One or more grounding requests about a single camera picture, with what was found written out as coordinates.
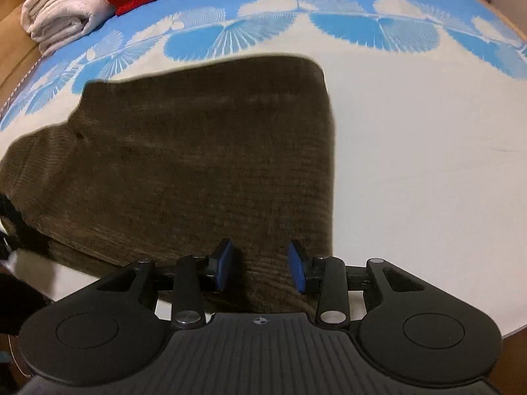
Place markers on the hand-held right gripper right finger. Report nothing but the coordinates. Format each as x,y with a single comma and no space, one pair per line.
295,265

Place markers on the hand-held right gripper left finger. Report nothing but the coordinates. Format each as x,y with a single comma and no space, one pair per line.
224,265

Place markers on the dark brown knitted sweater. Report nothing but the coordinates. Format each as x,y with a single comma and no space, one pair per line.
185,152

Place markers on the blue white printed blanket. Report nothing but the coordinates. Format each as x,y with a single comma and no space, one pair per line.
411,152

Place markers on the folded beige cloth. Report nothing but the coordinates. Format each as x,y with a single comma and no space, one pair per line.
66,8

